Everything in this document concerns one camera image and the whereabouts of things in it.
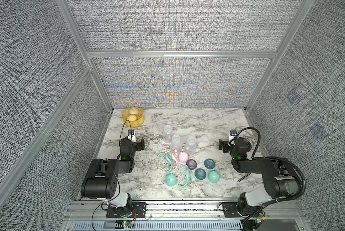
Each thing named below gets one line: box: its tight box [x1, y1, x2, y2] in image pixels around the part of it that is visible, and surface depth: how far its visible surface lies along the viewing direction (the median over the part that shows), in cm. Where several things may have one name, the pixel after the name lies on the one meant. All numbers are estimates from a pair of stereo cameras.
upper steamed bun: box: [128, 106, 139, 115], surface depth 112 cm
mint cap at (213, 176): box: [207, 170, 221, 184], surface depth 84 cm
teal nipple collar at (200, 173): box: [194, 168, 207, 180], surface depth 86 cm
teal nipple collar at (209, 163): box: [203, 158, 216, 170], surface depth 90 cm
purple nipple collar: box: [185, 158, 198, 170], surface depth 90 cm
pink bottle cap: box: [178, 151, 189, 164], surface depth 92 cm
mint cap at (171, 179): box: [165, 173, 177, 187], surface depth 83 cm
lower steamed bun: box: [126, 114, 137, 122], surface depth 108 cm
